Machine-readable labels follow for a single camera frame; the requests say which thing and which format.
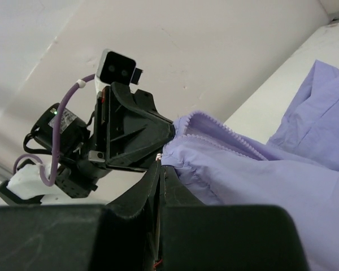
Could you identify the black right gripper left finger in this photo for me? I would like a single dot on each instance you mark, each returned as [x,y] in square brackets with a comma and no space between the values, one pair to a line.
[121,235]

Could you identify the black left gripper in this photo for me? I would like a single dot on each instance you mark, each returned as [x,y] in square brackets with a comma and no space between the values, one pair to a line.
[128,130]

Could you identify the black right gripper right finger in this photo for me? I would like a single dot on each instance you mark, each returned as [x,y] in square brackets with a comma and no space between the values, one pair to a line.
[248,237]

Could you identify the lilac zip-up jacket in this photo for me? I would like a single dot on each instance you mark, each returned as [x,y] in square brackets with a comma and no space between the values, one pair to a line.
[297,169]

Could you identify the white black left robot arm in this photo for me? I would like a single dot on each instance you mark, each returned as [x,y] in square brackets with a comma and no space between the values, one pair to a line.
[59,172]

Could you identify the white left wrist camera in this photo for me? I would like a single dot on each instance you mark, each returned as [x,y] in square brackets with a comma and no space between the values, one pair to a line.
[115,67]

